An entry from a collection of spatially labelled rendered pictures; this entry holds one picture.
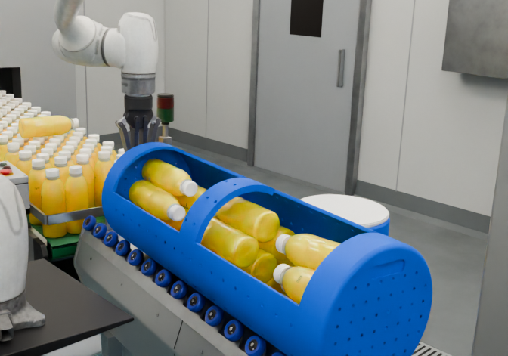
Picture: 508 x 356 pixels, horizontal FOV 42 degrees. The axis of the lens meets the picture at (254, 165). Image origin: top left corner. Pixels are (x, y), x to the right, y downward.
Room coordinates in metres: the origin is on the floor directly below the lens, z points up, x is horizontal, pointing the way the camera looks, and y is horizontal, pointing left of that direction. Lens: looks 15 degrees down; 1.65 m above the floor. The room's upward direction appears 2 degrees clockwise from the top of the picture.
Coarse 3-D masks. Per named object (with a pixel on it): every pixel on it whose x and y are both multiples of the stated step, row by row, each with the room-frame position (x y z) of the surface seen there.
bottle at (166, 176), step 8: (152, 160) 1.73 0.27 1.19; (160, 160) 1.73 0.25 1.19; (144, 168) 1.72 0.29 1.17; (152, 168) 1.69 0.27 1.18; (160, 168) 1.67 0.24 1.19; (168, 168) 1.66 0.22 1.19; (176, 168) 1.65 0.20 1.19; (144, 176) 1.71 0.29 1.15; (152, 176) 1.68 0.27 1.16; (160, 176) 1.65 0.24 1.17; (168, 176) 1.62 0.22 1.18; (176, 176) 1.61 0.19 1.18; (184, 176) 1.62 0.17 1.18; (160, 184) 1.64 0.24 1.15; (168, 184) 1.61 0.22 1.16; (176, 184) 1.60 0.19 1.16; (176, 192) 1.60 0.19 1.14
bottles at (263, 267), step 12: (180, 204) 1.65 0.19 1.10; (216, 216) 1.63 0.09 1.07; (180, 228) 1.57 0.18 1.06; (264, 252) 1.33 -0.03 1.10; (252, 264) 1.31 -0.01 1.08; (264, 264) 1.33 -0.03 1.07; (276, 264) 1.35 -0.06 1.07; (288, 264) 1.37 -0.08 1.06; (252, 276) 1.31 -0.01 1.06; (264, 276) 1.33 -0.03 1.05; (276, 288) 1.35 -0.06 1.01
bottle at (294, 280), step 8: (288, 272) 1.16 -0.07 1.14; (296, 272) 1.14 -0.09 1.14; (304, 272) 1.13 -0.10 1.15; (312, 272) 1.13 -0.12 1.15; (280, 280) 1.17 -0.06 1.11; (288, 280) 1.14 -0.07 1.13; (296, 280) 1.12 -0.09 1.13; (304, 280) 1.11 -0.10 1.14; (288, 288) 1.13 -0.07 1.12; (296, 288) 1.11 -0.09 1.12; (304, 288) 1.10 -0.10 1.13; (296, 296) 1.11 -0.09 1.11
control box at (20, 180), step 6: (0, 162) 1.98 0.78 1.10; (6, 162) 1.98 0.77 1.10; (0, 168) 1.91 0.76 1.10; (12, 168) 1.92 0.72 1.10; (0, 174) 1.85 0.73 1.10; (12, 174) 1.85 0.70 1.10; (18, 174) 1.86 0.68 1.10; (24, 174) 1.86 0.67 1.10; (12, 180) 1.81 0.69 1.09; (18, 180) 1.82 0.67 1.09; (24, 180) 1.84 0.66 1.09; (18, 186) 1.82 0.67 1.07; (24, 186) 1.83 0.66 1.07; (24, 192) 1.83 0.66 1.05; (24, 198) 1.83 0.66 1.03; (24, 204) 1.83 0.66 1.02
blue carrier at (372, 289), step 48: (144, 144) 1.73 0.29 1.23; (240, 192) 1.37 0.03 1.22; (144, 240) 1.48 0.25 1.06; (192, 240) 1.31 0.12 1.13; (336, 240) 1.34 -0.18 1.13; (384, 240) 1.09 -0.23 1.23; (240, 288) 1.16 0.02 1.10; (336, 288) 1.00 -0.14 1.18; (384, 288) 1.06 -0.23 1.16; (288, 336) 1.05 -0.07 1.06; (336, 336) 1.00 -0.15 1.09; (384, 336) 1.07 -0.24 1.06
